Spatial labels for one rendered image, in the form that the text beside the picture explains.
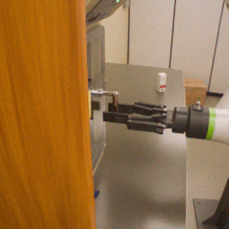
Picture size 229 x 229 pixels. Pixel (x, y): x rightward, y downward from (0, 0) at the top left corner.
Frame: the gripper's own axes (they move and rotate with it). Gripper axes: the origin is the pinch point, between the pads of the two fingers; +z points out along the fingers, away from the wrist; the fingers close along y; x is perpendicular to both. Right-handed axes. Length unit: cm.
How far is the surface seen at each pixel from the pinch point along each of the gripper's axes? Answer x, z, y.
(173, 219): 20.5, -20.6, 18.4
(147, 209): 20.5, -13.1, 16.4
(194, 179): 114, -48, -100
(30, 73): -24.1, 3.8, 34.7
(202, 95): 99, -63, -249
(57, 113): -18.5, 0.3, 34.7
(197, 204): 113, -49, -71
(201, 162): 114, -56, -126
